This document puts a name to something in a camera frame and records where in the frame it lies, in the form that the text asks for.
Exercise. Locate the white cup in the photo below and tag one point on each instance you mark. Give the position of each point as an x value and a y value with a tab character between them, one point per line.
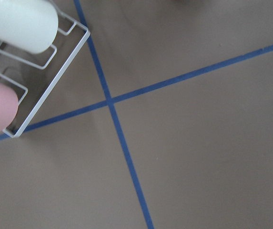
30	25

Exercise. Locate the white wire cup rack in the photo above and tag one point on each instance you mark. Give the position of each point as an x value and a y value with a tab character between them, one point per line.
33	76

